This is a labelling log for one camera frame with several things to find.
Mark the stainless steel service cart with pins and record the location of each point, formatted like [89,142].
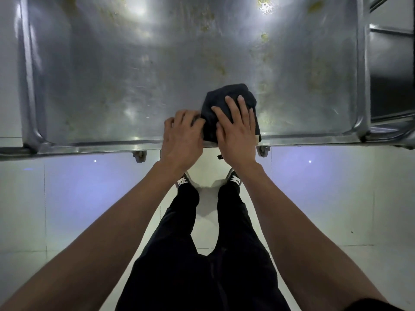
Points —
[129,77]

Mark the black shirt sleeve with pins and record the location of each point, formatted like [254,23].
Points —
[373,306]

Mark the person's right forearm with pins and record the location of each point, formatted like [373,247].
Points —
[308,249]

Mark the person's left hand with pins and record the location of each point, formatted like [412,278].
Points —
[181,145]

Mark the grey and yellow cleaning cloth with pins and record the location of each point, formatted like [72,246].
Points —
[214,97]

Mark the person's left forearm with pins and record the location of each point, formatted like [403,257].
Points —
[90,249]

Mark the black trousers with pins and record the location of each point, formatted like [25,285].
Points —
[233,272]

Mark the dark blue sneaker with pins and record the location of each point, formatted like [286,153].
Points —
[183,182]
[235,178]

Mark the person's right hand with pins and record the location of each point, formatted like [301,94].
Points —
[238,142]

